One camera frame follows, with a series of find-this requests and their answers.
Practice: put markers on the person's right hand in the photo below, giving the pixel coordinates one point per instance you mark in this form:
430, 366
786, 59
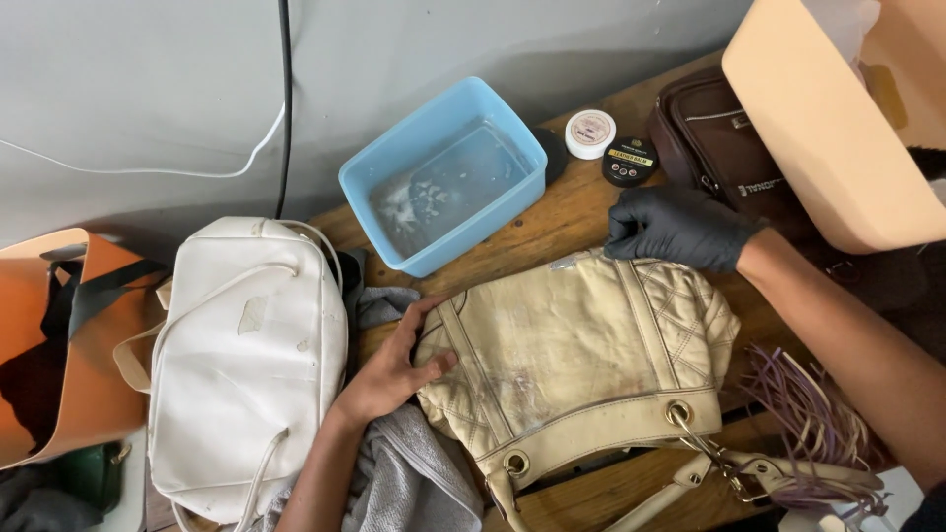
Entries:
684, 225

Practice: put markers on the person's left hand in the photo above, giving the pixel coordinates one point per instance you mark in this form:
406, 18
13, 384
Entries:
384, 373

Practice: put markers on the person's right fingers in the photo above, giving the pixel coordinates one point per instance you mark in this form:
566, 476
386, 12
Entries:
628, 225

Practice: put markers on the cream quilted leather handbag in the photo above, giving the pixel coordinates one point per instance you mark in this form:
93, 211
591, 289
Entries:
584, 362

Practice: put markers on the black leather balm tin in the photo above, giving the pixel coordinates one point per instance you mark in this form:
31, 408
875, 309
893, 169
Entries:
629, 162

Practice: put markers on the white round cream jar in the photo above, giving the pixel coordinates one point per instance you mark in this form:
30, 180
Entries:
590, 134

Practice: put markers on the black round sponge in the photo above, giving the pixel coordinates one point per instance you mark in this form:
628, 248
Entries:
554, 154

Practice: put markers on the brown leather bag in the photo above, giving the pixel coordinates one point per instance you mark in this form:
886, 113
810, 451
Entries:
720, 155

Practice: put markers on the blue plastic tub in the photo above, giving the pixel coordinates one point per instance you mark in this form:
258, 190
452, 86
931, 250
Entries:
447, 177

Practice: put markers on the peach plastic bag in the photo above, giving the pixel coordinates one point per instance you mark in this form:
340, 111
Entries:
835, 118

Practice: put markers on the purple fringe tassel bag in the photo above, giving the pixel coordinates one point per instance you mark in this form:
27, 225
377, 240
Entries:
805, 414

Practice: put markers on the grey towel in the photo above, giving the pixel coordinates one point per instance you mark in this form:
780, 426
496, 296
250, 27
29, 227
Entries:
406, 443

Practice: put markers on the white leather handbag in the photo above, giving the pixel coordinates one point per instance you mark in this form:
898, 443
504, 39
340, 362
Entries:
247, 362

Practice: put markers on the orange leather tote bag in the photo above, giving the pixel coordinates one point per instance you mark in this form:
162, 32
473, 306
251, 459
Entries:
63, 347

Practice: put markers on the green bag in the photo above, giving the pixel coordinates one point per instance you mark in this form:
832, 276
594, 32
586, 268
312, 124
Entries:
92, 473

